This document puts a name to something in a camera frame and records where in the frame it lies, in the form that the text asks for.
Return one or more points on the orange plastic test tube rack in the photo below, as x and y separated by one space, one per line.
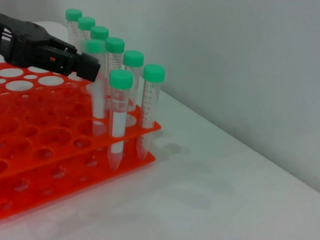
50 140

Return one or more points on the clear test tube green cap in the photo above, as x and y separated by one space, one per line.
114 44
121 78
73 13
86 22
99 31
154 73
98 100
133 58

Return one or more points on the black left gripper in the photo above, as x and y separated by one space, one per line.
25 47

